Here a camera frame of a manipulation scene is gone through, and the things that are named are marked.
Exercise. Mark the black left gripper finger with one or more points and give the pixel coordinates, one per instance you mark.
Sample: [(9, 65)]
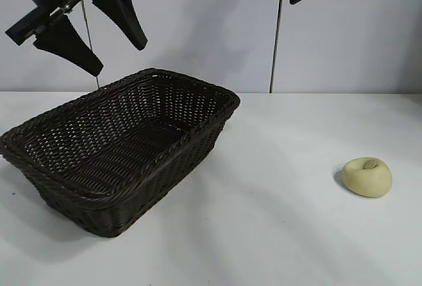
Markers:
[(71, 48), (123, 12)]

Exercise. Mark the pale yellow egg yolk pastry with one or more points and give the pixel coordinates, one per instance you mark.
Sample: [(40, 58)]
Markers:
[(366, 180)]

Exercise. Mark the dark brown wicker basket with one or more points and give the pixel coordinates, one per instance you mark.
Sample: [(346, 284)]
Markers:
[(108, 154)]

